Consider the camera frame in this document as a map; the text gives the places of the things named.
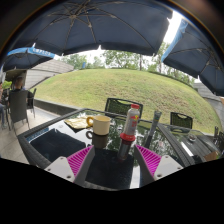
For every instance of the dark patio chair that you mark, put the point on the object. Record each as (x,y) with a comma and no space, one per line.
(18,106)

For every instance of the grey-roofed building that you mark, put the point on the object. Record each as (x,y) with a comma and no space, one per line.
(46,73)
(208,95)

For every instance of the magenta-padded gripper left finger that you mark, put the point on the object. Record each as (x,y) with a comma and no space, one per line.
(75,163)

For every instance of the person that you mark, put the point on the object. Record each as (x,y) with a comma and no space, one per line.
(19,83)

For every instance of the dark glass-topped wicker table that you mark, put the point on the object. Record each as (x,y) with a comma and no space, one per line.
(186,148)

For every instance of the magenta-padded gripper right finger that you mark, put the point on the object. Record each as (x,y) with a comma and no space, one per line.
(153,163)

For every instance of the red-capped clear drink bottle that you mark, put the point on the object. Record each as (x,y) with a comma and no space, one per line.
(131,121)

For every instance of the yellow paper packet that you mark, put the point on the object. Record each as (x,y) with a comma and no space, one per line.
(76,123)

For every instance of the black wicker chair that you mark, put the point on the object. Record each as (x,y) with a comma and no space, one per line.
(116,107)
(181,120)

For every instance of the small glass cup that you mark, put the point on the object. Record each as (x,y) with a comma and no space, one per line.
(192,137)

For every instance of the large dark blue patio umbrella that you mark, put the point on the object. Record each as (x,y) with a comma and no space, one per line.
(100,26)

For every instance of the blue-banded dark patio umbrella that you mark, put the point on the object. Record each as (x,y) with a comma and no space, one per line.
(23,56)

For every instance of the cream mug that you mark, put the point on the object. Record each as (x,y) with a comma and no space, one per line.
(101,126)

